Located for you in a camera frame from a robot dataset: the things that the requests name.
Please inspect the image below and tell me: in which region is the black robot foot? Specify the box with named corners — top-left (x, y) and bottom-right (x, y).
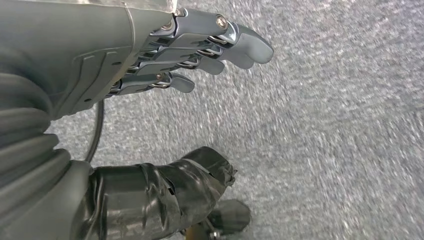
top-left (185, 198), bottom-right (252, 240)

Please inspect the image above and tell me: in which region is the black left wrist camera cable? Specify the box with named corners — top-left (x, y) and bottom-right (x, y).
top-left (84, 99), bottom-right (106, 163)

